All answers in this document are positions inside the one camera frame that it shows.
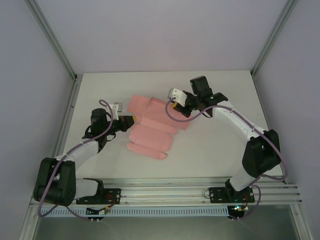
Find pink paper box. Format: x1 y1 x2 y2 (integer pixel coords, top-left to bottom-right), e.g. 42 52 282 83
126 94 192 162

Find left small connector board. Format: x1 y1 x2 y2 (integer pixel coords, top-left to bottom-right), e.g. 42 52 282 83
85 205 112 216

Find small connector board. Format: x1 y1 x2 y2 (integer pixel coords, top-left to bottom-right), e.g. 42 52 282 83
85 205 112 216
228 204 251 219

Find grey metal panel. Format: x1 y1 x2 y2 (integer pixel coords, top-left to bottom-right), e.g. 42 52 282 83
31 215 312 240

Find right small connector board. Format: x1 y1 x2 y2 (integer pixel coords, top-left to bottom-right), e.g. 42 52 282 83
228 204 251 219

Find left aluminium table side rail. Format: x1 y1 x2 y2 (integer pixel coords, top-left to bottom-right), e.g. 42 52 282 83
21 74 83 240

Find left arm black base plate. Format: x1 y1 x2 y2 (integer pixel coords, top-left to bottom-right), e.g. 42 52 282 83
75 186 123 206

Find aluminium mounting rail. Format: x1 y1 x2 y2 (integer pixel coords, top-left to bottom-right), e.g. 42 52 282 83
29 177 304 208

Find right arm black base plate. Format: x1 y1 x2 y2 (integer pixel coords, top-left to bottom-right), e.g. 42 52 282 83
209 186 256 204

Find right aluminium frame post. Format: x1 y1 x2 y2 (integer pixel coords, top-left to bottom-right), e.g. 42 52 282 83
250 0 301 77

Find aluminium frame post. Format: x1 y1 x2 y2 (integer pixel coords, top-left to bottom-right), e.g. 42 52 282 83
250 0 301 77
25 0 79 81

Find left aluminium frame post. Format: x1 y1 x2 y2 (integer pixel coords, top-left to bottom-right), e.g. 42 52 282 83
25 0 79 81

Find slotted pale cable duct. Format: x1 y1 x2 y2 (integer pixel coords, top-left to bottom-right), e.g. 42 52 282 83
39 205 230 218

